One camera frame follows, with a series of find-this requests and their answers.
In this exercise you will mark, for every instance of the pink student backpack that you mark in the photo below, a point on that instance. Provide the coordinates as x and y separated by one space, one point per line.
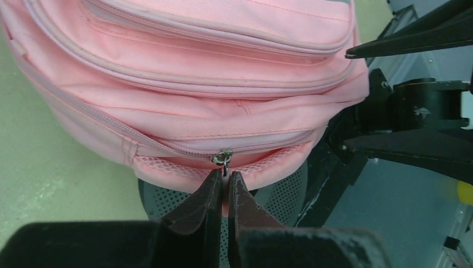
174 89

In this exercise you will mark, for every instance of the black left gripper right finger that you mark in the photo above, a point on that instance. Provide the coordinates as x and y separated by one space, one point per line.
257 239

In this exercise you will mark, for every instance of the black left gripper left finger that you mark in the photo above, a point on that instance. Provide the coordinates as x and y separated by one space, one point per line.
187 236

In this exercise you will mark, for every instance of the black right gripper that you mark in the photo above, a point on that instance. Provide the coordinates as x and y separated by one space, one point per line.
417 122

